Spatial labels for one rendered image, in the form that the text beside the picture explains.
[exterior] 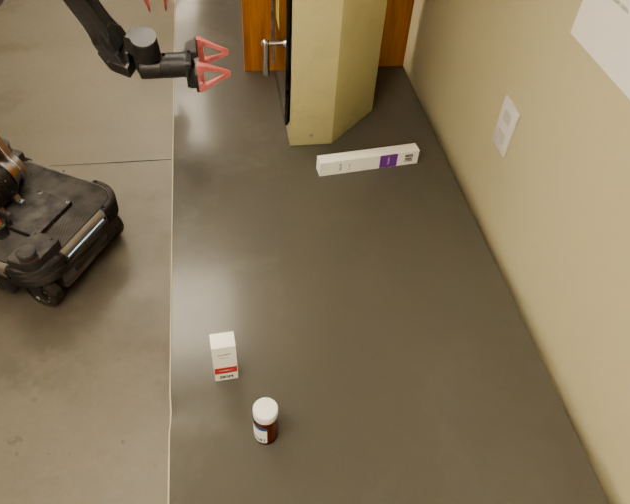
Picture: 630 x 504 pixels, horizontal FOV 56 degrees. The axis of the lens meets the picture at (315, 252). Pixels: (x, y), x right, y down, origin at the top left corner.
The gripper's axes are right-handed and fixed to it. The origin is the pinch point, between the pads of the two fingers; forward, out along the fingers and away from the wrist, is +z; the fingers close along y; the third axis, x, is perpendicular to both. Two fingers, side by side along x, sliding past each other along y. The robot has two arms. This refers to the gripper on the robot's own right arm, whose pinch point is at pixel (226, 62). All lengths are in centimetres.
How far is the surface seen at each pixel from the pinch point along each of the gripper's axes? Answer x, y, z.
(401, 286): 23, -53, 32
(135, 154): 114, 118, -49
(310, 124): 15.9, -4.0, 19.8
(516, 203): 12, -43, 58
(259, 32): 9.6, 32.8, 10.1
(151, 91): 113, 174, -43
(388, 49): 17, 33, 49
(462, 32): -3, 3, 58
